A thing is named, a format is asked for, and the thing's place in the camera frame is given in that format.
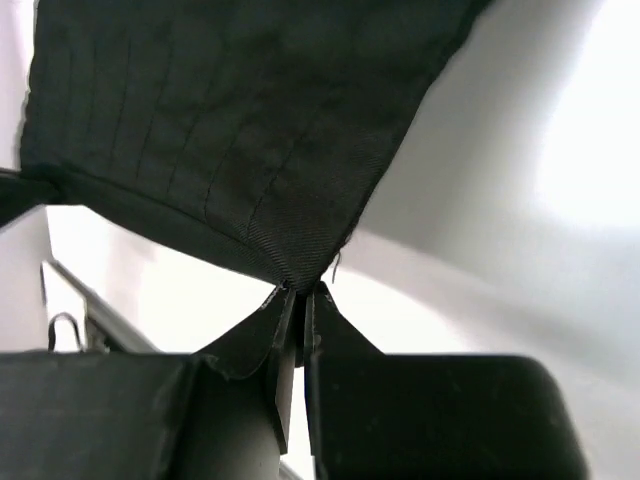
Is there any black pleated skirt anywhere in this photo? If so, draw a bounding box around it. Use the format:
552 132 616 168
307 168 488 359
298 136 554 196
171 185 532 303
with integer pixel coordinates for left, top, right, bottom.
20 1 487 291

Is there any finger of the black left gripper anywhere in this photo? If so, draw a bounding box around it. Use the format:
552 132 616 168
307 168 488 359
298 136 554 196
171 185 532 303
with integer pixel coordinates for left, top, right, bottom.
0 168 63 228

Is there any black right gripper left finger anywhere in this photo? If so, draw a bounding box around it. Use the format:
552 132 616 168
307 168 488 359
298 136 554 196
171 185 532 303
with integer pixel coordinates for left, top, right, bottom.
1 288 295 479

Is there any aluminium table rail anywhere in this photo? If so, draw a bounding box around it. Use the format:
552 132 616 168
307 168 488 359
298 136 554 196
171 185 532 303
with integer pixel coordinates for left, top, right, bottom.
40 259 158 354

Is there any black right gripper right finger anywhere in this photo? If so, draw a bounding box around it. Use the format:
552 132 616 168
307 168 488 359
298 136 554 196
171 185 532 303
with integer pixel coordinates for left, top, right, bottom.
304 284 589 480

